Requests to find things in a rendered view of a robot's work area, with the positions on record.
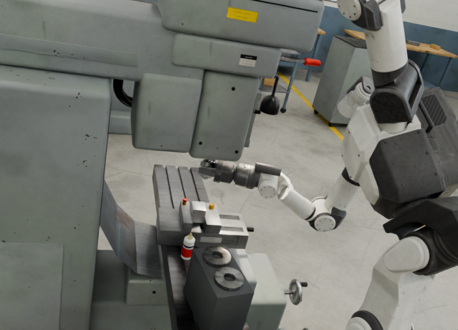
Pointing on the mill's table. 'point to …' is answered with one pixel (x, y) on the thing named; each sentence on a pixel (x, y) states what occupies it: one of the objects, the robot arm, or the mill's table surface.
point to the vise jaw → (212, 220)
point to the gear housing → (225, 55)
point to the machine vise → (231, 241)
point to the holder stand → (217, 290)
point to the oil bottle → (187, 247)
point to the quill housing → (223, 115)
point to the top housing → (242, 14)
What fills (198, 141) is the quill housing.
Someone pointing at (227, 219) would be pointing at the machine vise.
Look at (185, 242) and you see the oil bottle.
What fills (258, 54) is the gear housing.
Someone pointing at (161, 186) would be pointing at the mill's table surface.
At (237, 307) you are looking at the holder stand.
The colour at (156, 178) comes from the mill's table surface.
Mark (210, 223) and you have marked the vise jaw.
